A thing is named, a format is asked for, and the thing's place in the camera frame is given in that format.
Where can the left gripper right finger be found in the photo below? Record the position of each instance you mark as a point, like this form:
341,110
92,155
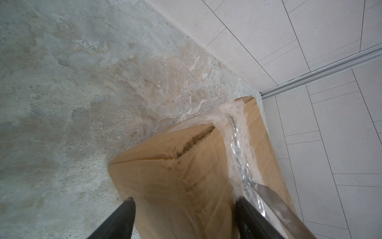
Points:
251,224

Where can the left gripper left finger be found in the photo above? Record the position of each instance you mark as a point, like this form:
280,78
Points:
119,225

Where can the blue utility knife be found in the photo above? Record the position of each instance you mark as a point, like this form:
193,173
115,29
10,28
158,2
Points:
283,212

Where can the brown taped cardboard box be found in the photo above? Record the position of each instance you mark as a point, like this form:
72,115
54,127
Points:
185,180

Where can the right aluminium corner post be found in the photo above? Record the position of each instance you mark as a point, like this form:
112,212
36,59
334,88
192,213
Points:
363,57

